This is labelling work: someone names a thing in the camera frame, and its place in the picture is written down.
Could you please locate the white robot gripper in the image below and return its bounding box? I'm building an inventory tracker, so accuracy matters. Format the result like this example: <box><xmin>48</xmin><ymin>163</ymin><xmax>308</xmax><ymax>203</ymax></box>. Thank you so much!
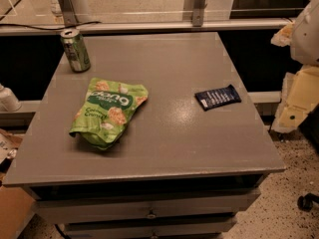
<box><xmin>270</xmin><ymin>0</ymin><xmax>319</xmax><ymax>133</ymax></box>

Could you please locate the dark blue snack bar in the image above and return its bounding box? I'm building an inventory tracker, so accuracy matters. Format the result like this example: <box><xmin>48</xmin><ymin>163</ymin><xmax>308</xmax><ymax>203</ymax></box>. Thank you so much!
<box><xmin>194</xmin><ymin>85</ymin><xmax>241</xmax><ymax>111</ymax></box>

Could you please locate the black chair caster wheel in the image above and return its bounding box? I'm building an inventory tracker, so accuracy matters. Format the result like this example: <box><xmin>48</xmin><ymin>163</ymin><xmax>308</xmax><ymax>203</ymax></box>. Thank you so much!
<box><xmin>297</xmin><ymin>193</ymin><xmax>319</xmax><ymax>212</ymax></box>

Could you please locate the grey drawer cabinet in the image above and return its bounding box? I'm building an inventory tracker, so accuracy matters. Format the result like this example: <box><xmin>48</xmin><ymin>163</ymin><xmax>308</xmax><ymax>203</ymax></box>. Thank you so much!
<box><xmin>5</xmin><ymin>33</ymin><xmax>284</xmax><ymax>239</ymax></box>

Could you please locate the green snack bag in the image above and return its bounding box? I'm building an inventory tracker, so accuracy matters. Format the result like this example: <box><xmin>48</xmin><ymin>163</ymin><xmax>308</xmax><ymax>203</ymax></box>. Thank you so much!
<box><xmin>69</xmin><ymin>78</ymin><xmax>149</xmax><ymax>150</ymax></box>

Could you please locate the green soda can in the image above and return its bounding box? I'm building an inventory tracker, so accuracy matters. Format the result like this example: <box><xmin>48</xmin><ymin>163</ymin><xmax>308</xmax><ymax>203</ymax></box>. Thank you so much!
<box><xmin>61</xmin><ymin>29</ymin><xmax>91</xmax><ymax>73</ymax></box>

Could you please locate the white bottle at left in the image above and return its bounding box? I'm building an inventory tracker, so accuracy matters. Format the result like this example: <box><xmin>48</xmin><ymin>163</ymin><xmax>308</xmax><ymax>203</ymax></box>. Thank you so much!
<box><xmin>0</xmin><ymin>84</ymin><xmax>21</xmax><ymax>112</ymax></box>

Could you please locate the brown cardboard box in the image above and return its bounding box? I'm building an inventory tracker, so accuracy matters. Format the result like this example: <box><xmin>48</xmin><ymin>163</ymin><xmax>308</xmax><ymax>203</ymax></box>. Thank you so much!
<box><xmin>0</xmin><ymin>129</ymin><xmax>34</xmax><ymax>239</ymax></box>

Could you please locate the grey metal bracket centre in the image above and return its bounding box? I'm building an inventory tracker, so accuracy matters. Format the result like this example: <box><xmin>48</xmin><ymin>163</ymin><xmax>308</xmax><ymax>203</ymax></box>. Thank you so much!
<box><xmin>192</xmin><ymin>0</ymin><xmax>205</xmax><ymax>27</ymax></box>

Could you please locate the grey metal bracket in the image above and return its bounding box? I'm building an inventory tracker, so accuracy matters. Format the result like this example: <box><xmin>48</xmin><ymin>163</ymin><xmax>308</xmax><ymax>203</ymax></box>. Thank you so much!
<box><xmin>192</xmin><ymin>0</ymin><xmax>205</xmax><ymax>27</ymax></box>
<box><xmin>58</xmin><ymin>0</ymin><xmax>77</xmax><ymax>26</ymax></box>

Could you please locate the grey metal bracket left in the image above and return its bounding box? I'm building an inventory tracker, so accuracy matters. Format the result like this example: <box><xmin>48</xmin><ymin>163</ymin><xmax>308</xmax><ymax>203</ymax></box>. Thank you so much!
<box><xmin>58</xmin><ymin>0</ymin><xmax>77</xmax><ymax>26</ymax></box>

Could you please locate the black cable on ledge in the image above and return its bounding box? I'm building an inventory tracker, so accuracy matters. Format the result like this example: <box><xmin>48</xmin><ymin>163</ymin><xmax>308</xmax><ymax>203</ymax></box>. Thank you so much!
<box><xmin>0</xmin><ymin>20</ymin><xmax>102</xmax><ymax>31</ymax></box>

